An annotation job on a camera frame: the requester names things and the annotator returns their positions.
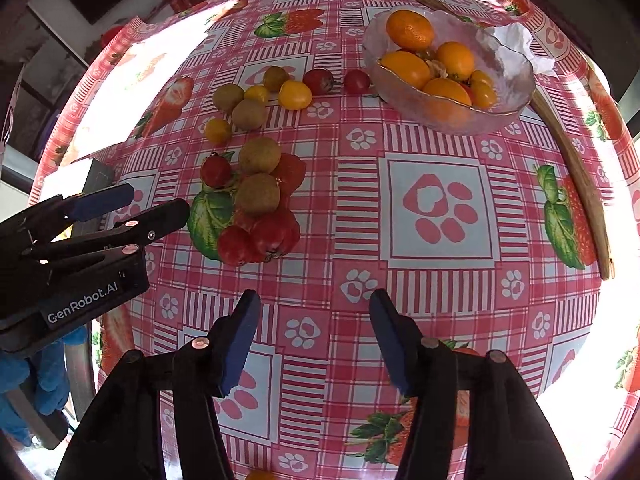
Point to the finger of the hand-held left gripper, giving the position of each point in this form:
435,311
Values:
150,225
100,202

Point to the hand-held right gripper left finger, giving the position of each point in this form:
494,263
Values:
240,350

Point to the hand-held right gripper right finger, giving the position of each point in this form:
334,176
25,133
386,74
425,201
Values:
395,350

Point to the clear glass bowl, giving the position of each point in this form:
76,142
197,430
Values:
510,77

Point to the person's left hand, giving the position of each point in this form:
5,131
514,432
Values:
50,380

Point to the red cherry tomato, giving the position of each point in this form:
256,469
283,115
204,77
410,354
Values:
235,246
318,81
216,170
465,91
356,81
274,232

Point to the brown longan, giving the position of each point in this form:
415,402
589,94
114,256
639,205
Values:
227,97
249,113
259,155
257,193
275,77

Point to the red checked strawberry tablecloth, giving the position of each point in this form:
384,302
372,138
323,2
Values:
350,185

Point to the pale brown nut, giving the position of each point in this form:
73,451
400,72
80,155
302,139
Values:
437,67

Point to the crumpled white tissue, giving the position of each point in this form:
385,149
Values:
522,42

